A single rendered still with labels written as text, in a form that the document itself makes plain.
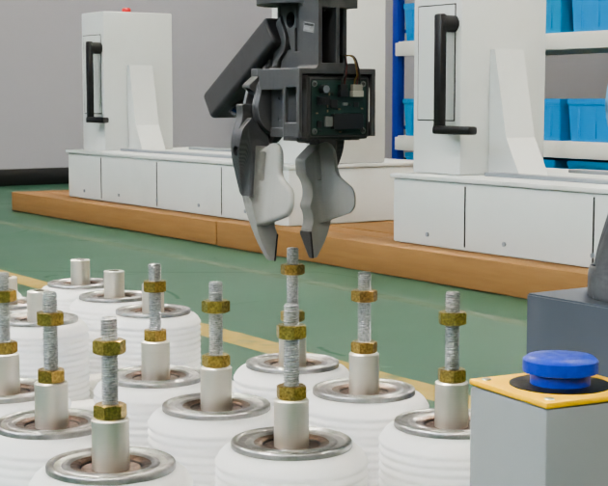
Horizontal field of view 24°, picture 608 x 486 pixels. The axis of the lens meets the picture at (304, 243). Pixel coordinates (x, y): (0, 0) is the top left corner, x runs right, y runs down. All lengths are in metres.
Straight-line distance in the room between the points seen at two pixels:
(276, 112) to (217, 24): 7.19
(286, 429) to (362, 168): 3.55
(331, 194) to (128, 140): 4.42
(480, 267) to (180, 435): 2.52
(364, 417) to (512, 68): 2.83
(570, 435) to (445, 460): 0.18
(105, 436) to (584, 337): 0.49
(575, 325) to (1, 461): 0.50
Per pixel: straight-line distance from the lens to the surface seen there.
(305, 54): 1.07
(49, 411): 0.94
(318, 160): 1.13
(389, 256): 3.72
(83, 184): 5.53
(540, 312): 1.21
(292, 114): 1.08
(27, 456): 0.91
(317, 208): 1.13
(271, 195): 1.09
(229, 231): 4.40
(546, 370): 0.75
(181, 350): 1.40
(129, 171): 5.16
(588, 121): 7.02
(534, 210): 3.40
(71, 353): 1.36
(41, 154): 7.78
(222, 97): 1.16
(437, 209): 3.67
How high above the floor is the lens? 0.47
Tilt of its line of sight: 6 degrees down
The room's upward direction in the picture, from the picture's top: straight up
